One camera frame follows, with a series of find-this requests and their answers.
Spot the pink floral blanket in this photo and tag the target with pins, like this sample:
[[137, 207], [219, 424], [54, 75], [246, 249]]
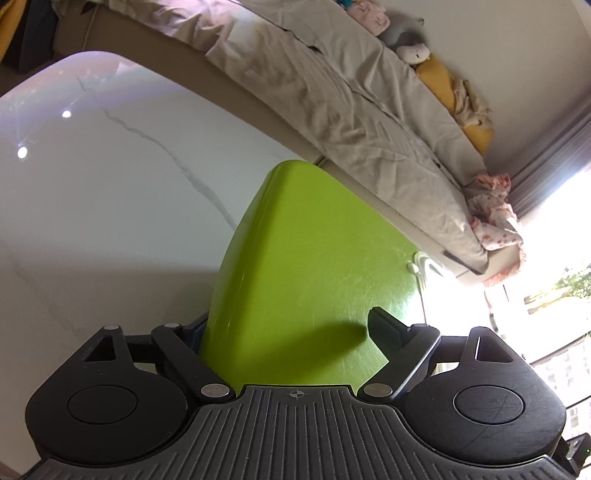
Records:
[[493, 221]]

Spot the yellow pillow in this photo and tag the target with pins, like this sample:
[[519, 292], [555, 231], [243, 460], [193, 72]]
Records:
[[439, 80]]

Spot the white grey plush toy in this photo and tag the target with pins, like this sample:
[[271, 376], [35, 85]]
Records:
[[407, 37]]

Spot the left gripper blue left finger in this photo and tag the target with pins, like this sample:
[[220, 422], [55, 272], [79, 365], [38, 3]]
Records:
[[178, 360]]

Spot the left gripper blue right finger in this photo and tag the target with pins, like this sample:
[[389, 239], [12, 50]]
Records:
[[408, 350]]

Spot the beige sofa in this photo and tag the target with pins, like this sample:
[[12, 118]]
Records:
[[277, 92]]

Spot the beige crumpled cloth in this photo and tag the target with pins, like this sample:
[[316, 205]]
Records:
[[470, 109]]

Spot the beige sofa cover sheet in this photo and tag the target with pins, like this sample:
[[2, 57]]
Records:
[[351, 106]]

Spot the pink pig plush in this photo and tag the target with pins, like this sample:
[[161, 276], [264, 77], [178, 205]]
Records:
[[369, 14]]

